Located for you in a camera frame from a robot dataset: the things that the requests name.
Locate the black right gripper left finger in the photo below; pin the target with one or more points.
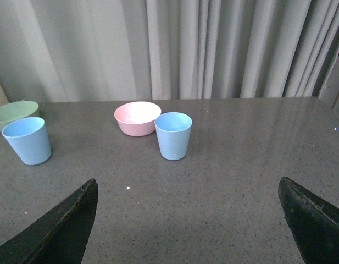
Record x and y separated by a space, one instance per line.
60 235

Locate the green bowl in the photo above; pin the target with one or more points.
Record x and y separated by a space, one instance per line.
17 110

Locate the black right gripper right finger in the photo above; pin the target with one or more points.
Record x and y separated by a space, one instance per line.
313 221

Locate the blue cup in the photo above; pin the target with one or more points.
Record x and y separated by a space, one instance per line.
29 139
173 131

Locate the pink bowl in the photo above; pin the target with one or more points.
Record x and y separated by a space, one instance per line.
137 118

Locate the grey curtain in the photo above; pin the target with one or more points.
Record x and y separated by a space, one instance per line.
60 51

